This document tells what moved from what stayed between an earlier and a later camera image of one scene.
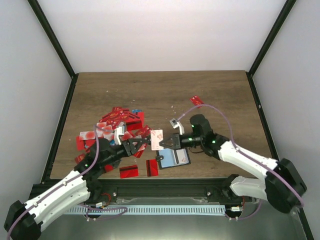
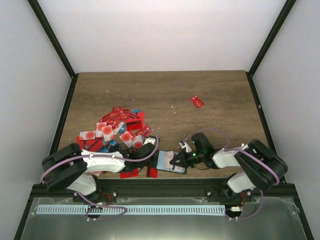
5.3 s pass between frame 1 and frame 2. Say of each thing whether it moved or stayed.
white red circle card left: stayed
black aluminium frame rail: stayed
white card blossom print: moved
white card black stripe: moved
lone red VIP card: stayed
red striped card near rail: stayed
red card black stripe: stayed
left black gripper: moved
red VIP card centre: stayed
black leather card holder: moved
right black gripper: moved
